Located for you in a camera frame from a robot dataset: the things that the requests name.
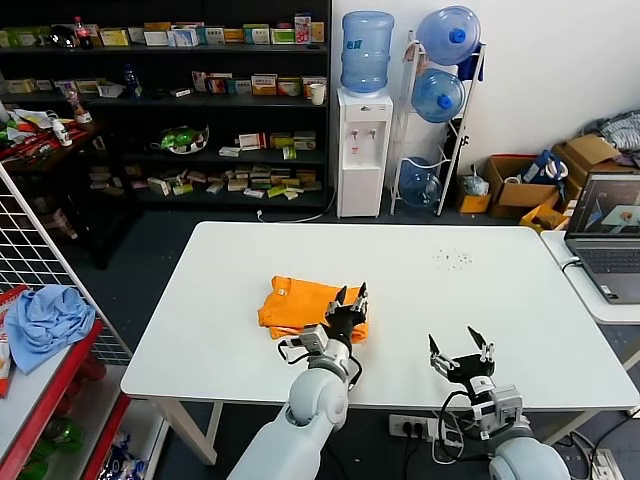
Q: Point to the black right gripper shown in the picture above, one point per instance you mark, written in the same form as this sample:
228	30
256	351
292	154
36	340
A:
470	369

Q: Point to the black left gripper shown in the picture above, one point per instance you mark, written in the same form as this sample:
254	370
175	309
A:
347	322

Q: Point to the orange t-shirt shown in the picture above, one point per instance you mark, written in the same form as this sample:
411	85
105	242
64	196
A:
300	305

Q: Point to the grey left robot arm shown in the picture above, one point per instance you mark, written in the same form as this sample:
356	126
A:
315	400

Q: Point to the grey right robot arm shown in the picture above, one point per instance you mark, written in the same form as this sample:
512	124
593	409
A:
530	455

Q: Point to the grey striped clothes pile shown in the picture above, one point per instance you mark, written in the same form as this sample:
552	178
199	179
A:
617	130

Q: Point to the white power strip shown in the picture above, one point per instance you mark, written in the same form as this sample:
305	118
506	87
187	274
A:
607	465
415	426

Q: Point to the blue water jug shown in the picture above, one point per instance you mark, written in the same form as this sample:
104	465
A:
435	95
419	185
366	55
445	35

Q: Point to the white water dispenser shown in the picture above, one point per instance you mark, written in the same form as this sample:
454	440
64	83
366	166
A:
364	165

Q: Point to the small yellow box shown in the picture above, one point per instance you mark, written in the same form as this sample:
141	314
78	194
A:
475	205

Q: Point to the yellow crate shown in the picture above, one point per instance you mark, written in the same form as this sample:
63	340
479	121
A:
542	217

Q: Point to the large open cardboard box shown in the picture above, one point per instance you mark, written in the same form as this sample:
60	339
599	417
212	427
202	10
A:
520	197

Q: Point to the translucent plastic bag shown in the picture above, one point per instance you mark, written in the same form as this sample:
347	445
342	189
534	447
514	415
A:
475	184

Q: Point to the grey laptop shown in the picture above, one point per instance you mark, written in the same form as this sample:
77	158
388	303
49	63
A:
607	260

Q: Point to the white tape roll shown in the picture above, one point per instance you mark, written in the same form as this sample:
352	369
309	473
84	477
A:
511	181

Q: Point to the white red medicine box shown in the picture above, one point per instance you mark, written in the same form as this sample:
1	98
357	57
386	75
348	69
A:
251	141

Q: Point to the flat white medicine box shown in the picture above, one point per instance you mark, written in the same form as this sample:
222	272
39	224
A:
229	151

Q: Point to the black tripod stand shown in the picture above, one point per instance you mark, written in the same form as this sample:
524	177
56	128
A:
463	142

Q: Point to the blue white bag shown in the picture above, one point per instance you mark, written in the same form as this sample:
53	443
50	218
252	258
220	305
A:
537	167

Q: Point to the white paper cup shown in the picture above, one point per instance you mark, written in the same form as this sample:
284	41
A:
317	95

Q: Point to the black shelf unit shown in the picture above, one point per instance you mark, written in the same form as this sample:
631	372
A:
225	116

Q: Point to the white metal jug rack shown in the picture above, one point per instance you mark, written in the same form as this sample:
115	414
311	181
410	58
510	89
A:
470	100

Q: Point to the green white plastic bag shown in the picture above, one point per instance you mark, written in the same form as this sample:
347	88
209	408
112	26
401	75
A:
180	141

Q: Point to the brown cardboard box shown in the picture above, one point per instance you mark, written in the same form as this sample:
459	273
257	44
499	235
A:
585	150

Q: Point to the teal white medicine box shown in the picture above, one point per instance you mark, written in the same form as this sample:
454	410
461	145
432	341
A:
243	87

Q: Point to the red orange medicine box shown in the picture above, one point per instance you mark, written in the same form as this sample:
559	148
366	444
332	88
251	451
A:
220	85

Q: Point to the dark blue cloth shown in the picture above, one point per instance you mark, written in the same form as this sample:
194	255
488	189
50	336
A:
471	67

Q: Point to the pink white medicine box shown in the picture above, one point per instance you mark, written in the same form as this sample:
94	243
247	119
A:
199	82

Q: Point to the red plastic object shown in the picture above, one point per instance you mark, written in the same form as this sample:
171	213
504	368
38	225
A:
92	372

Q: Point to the green white medicine box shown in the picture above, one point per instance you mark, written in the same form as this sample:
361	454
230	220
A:
283	37
211	36

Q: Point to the tall pink medicine box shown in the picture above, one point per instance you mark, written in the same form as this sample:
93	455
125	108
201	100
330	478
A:
302	30

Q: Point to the blue white plastic packs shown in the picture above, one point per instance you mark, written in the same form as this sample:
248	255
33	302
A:
120	457

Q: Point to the light blue crumpled cloth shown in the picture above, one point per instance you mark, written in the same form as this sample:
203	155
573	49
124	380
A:
47	325

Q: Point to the blue plastic bottle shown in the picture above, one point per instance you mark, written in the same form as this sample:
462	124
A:
132	82

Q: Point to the blue white medicine box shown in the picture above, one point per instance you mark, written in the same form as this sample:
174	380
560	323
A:
183	37

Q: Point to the red and white shelf rack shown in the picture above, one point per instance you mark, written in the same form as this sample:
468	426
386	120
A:
50	400

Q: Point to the green plastic bottle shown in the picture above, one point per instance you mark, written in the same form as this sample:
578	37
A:
62	435

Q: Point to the white plastic bottle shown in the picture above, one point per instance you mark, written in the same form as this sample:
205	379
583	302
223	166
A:
63	134

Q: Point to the dark wooden table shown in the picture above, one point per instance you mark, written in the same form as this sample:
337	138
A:
50	155

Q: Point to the red white paper package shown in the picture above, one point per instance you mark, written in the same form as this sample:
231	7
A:
12	300

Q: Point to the pink drink bottle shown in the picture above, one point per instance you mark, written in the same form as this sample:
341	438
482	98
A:
73	100

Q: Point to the yellow white medicine box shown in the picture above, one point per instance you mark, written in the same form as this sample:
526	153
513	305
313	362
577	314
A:
115	37

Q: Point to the cola bottle red cap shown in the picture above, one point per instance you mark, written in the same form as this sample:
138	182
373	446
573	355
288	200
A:
82	35

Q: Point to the shiny metal bowl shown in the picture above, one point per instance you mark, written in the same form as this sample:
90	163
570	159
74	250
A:
62	36

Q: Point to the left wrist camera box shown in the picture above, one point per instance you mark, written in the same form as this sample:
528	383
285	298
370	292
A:
312	340

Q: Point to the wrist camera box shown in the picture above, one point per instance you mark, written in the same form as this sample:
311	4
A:
507	402
312	340

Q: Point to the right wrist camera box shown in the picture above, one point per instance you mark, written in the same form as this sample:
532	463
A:
507	402

